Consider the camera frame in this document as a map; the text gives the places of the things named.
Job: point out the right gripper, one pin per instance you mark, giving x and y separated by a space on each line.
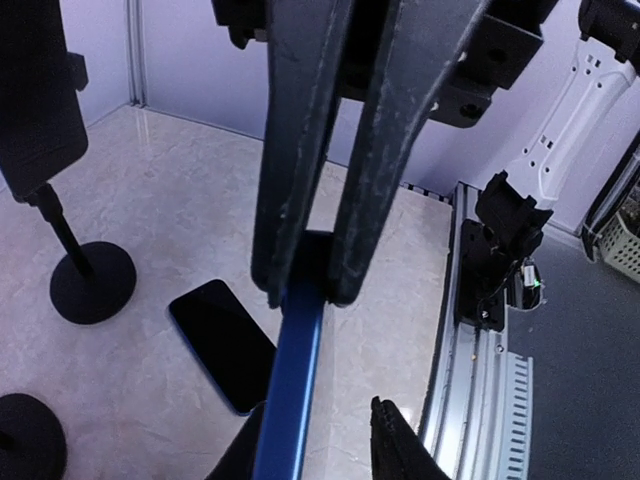
402 58

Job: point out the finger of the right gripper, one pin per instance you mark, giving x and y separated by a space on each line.
306 41

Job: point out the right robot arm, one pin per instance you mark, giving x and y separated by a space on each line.
517 202

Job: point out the short black clamp stand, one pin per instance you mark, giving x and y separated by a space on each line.
93 281

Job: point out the tall black clamp stand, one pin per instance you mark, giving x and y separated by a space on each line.
33 444

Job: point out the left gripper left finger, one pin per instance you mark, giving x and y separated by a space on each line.
237 462

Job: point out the cream plastic basket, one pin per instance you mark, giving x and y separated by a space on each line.
619 241

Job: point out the right aluminium frame post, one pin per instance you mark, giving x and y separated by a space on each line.
136 60

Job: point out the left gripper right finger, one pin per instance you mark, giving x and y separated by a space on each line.
396 451

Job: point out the black phone blue case bottom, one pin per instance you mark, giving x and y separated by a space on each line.
285 423

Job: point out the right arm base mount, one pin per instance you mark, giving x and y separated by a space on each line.
490 282

